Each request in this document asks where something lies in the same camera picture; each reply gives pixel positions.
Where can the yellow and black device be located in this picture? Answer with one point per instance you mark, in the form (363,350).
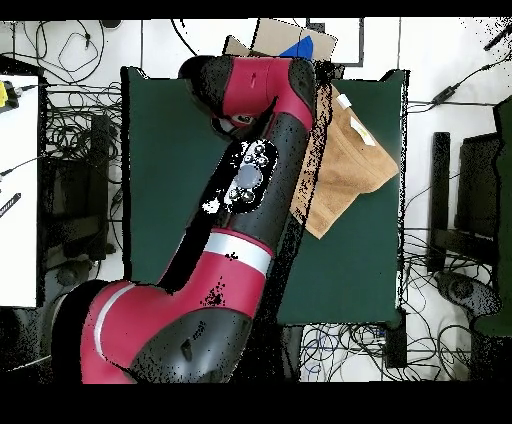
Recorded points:
(6,96)

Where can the dark green table cloth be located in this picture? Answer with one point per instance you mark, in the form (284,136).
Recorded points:
(172,180)

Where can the black equipment stand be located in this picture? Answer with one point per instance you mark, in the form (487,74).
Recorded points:
(476,188)
(80,192)

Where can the white desk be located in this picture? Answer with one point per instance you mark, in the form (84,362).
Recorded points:
(18,200)

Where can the black power strip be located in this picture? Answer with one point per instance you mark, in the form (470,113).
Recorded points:
(396,340)

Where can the blue cloth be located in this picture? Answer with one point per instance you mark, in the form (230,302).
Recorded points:
(300,48)

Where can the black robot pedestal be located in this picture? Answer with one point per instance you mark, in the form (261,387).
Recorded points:
(292,352)

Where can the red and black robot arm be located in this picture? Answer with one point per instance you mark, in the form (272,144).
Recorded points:
(228,280)

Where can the brown cardboard box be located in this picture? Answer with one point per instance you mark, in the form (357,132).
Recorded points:
(276,36)

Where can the orange terry towel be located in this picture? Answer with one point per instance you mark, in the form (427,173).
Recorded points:
(352,168)

